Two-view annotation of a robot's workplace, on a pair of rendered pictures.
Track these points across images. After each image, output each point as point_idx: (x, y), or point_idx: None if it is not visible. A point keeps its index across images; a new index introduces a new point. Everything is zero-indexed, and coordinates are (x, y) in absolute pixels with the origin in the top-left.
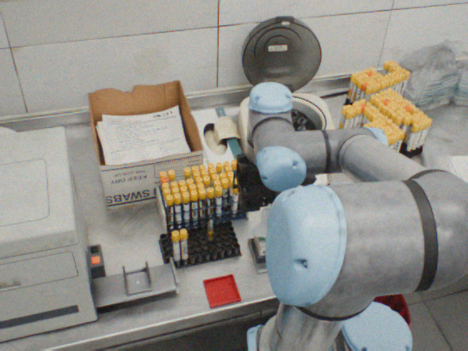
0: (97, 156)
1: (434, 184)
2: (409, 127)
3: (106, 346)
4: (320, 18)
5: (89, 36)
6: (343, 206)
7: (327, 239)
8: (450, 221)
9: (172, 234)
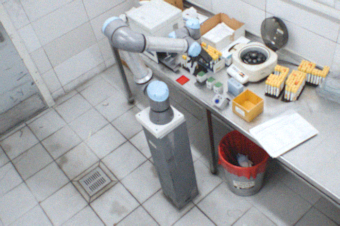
0: None
1: (125, 28)
2: None
3: (155, 70)
4: (303, 28)
5: None
6: (112, 20)
7: (106, 23)
8: (117, 32)
9: (182, 55)
